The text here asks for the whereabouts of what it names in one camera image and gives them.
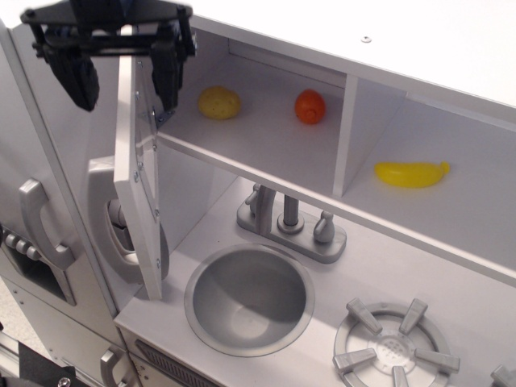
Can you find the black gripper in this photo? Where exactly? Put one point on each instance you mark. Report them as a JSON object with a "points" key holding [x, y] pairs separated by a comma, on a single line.
{"points": [[66, 33]]}

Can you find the yellow toy lemon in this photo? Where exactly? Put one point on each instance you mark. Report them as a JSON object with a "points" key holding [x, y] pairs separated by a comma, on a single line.
{"points": [[218, 102]]}

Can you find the orange toy fruit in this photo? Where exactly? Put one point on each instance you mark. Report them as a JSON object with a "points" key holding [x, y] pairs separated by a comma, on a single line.
{"points": [[310, 107]]}

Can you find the grey ice dispenser panel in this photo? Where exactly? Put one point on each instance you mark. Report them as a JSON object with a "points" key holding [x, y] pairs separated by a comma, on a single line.
{"points": [[30, 264]]}

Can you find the white toy kitchen cabinet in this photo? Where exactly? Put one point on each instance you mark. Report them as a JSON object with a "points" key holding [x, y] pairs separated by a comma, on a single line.
{"points": [[403, 81]]}

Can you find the grey toy faucet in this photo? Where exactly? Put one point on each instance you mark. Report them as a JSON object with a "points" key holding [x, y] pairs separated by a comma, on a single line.
{"points": [[316, 237]]}

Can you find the round metal sink bowl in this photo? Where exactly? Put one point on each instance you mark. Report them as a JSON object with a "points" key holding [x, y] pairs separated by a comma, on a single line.
{"points": [[249, 300]]}

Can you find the black oven vent panel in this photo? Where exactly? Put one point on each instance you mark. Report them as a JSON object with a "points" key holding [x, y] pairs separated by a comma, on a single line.
{"points": [[174, 369]]}

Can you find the yellow toy banana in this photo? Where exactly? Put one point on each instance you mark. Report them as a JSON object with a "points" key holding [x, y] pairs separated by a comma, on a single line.
{"points": [[411, 175]]}

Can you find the grey toy stove burner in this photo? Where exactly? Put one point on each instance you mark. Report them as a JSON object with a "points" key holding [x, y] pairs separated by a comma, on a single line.
{"points": [[387, 344]]}

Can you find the grey toy wall phone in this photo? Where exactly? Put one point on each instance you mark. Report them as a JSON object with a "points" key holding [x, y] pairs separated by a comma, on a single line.
{"points": [[119, 224]]}

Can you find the grey lower door handle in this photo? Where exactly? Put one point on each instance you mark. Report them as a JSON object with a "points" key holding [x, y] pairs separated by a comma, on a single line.
{"points": [[108, 362]]}

